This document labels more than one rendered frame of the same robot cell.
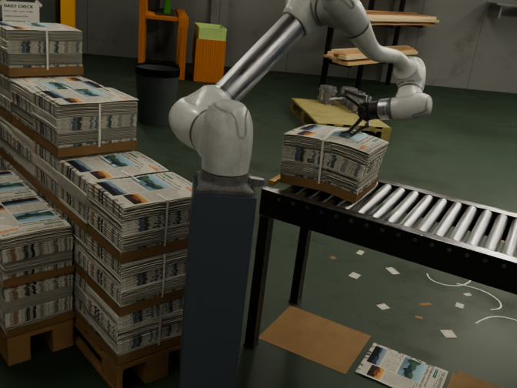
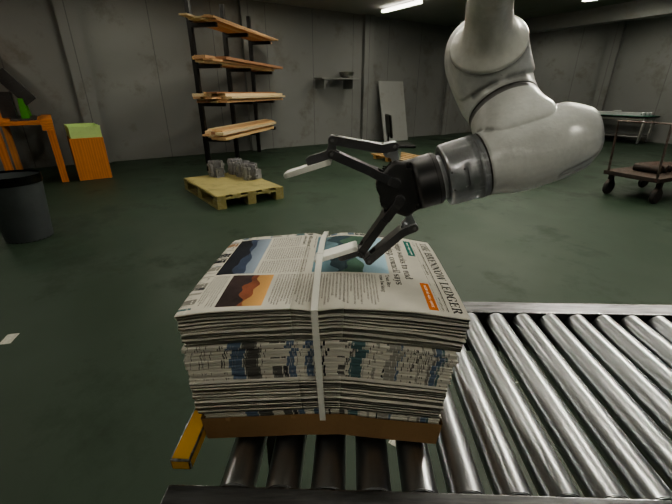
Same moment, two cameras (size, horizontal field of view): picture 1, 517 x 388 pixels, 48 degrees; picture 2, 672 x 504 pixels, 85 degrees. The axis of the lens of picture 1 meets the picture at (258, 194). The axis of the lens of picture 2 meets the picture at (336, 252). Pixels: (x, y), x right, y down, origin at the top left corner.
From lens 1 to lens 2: 2.01 m
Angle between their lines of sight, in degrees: 23
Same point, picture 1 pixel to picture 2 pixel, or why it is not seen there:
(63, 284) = not seen: outside the picture
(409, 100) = (554, 129)
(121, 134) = not seen: outside the picture
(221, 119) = not seen: outside the picture
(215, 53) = (95, 150)
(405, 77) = (507, 63)
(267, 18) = (140, 112)
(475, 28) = (310, 99)
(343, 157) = (386, 342)
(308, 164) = (279, 382)
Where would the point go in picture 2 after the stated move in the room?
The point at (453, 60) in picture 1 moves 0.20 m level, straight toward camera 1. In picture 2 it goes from (301, 125) to (301, 126)
